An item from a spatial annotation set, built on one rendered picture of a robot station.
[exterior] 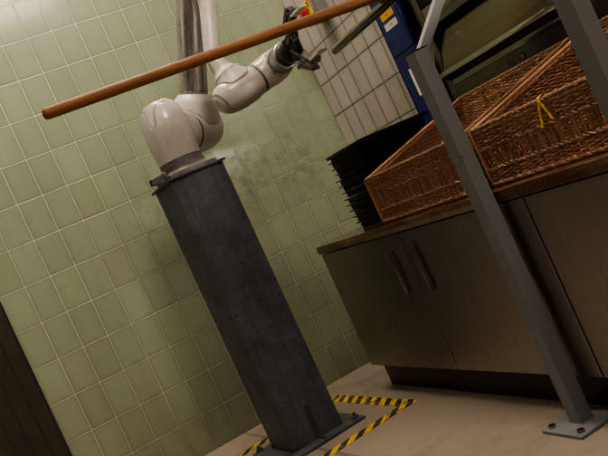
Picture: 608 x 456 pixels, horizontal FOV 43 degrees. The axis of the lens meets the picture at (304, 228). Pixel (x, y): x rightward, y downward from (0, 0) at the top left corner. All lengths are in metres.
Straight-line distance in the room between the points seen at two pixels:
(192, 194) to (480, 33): 1.06
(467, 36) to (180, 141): 1.00
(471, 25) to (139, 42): 1.44
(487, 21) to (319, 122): 1.18
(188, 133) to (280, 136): 0.83
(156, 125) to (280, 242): 0.93
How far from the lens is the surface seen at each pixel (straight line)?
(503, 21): 2.47
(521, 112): 1.77
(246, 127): 3.36
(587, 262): 1.73
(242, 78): 2.45
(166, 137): 2.62
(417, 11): 2.79
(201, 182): 2.58
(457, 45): 2.67
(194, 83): 2.82
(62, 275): 3.11
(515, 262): 1.84
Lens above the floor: 0.72
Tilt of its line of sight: 1 degrees down
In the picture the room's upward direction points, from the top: 25 degrees counter-clockwise
